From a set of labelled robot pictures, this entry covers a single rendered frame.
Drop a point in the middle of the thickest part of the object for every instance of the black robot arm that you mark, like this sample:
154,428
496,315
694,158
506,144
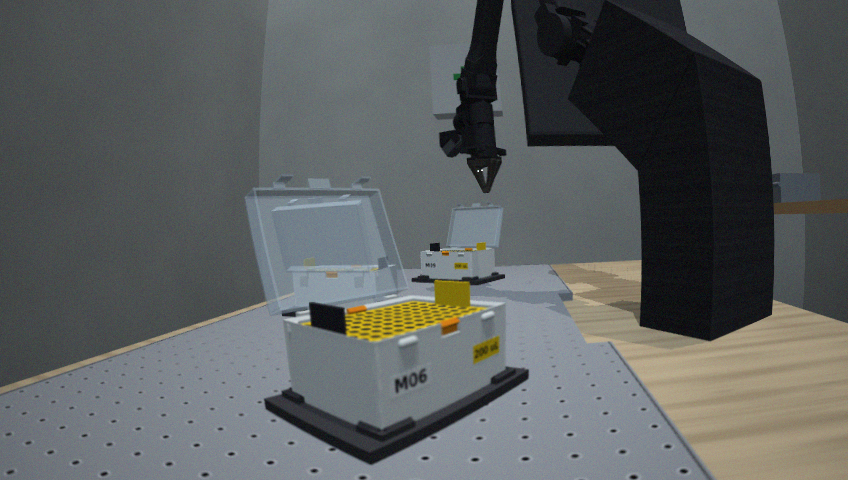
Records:
563,37

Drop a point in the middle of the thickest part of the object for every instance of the white tip box with lid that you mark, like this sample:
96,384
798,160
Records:
328,243

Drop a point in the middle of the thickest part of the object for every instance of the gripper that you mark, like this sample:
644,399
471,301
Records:
485,135

